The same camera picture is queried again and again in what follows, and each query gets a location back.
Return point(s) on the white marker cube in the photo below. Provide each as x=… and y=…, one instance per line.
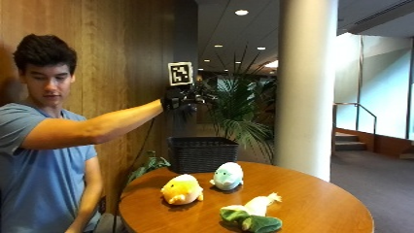
x=179, y=73

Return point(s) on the tall palm plant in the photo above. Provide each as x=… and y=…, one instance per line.
x=241, y=106

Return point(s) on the black woven basket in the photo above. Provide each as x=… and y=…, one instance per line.
x=201, y=154

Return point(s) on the white round column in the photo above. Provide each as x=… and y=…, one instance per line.
x=303, y=87

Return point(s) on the small green leafy plant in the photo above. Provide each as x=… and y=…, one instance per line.
x=147, y=166

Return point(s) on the light blue plush toy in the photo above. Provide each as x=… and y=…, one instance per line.
x=226, y=176

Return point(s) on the yellow plush toy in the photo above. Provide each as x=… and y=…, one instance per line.
x=182, y=189

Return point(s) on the metal stair handrail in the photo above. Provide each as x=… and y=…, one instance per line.
x=352, y=119

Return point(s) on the wooden stairs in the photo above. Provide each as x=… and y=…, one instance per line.
x=350, y=141

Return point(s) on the green and white plush toy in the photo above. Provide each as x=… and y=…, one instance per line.
x=250, y=213

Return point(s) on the the person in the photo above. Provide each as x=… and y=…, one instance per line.
x=42, y=155

